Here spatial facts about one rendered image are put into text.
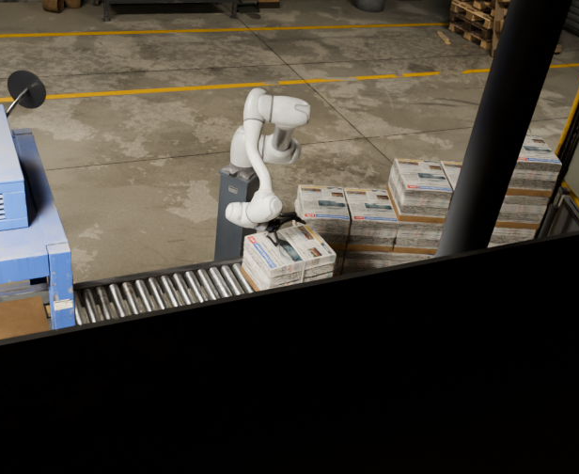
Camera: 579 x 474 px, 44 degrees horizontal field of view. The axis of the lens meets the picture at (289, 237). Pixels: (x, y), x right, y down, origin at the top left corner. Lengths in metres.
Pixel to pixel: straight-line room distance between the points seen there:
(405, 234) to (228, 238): 1.07
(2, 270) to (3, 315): 0.93
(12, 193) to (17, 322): 0.97
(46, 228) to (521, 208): 2.82
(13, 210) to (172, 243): 2.72
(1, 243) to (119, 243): 2.67
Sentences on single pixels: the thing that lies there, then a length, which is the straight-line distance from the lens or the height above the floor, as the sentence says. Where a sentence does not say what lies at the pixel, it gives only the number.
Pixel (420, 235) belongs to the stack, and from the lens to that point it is 4.37.
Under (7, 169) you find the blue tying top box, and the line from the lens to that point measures 2.63.
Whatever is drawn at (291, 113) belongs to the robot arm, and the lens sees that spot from 3.46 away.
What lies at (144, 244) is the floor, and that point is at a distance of 5.21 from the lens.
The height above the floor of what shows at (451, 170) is 1.07.
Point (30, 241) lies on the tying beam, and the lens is 2.62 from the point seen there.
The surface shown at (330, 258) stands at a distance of 3.52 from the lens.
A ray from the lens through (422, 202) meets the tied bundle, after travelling 4.23.
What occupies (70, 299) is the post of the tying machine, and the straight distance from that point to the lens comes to 2.68.
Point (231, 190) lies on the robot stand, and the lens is 4.17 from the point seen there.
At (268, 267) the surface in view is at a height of 1.02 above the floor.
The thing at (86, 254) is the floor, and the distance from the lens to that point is 5.14.
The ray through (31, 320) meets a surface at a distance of 3.42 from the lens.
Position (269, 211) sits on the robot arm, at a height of 1.38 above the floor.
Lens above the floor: 3.05
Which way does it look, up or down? 34 degrees down
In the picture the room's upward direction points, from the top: 8 degrees clockwise
